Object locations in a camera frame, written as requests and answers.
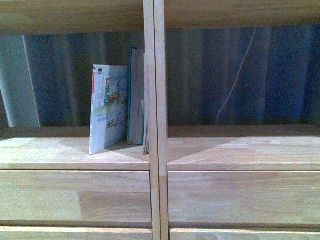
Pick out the white illustrated paperback book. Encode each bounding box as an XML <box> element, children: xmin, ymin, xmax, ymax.
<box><xmin>89</xmin><ymin>64</ymin><xmax>129</xmax><ymax>155</ymax></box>

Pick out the thin green cover book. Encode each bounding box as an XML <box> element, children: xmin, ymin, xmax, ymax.
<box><xmin>142</xmin><ymin>101</ymin><xmax>150</xmax><ymax>155</ymax></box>

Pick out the teal cover thick book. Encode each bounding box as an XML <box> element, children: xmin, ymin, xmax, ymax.
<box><xmin>127</xmin><ymin>47</ymin><xmax>145</xmax><ymax>145</ymax></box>

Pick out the wooden bookshelf unit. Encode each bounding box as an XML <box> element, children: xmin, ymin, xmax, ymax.
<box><xmin>0</xmin><ymin>0</ymin><xmax>320</xmax><ymax>240</ymax></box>

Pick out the dark blue curtain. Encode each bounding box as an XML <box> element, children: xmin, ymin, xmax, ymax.
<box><xmin>25</xmin><ymin>25</ymin><xmax>320</xmax><ymax>127</ymax></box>

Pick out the upper left wooden drawer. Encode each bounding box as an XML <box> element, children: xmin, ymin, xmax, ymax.
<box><xmin>0</xmin><ymin>170</ymin><xmax>151</xmax><ymax>227</ymax></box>

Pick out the wooden drawer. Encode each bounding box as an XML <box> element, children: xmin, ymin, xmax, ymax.
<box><xmin>168</xmin><ymin>171</ymin><xmax>320</xmax><ymax>225</ymax></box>
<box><xmin>0</xmin><ymin>170</ymin><xmax>151</xmax><ymax>227</ymax></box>
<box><xmin>169</xmin><ymin>228</ymin><xmax>320</xmax><ymax>240</ymax></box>
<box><xmin>0</xmin><ymin>226</ymin><xmax>153</xmax><ymax>240</ymax></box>

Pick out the lower right wooden drawer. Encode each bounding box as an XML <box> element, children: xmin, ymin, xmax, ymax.
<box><xmin>169</xmin><ymin>228</ymin><xmax>320</xmax><ymax>240</ymax></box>

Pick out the upper right wooden drawer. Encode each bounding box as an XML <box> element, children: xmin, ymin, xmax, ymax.
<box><xmin>168</xmin><ymin>171</ymin><xmax>320</xmax><ymax>225</ymax></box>

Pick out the lower left wooden drawer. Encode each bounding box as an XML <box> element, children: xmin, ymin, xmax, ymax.
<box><xmin>0</xmin><ymin>226</ymin><xmax>153</xmax><ymax>240</ymax></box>

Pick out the white hanging cable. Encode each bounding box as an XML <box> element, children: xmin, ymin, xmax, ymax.
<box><xmin>216</xmin><ymin>27</ymin><xmax>257</xmax><ymax>125</ymax></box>

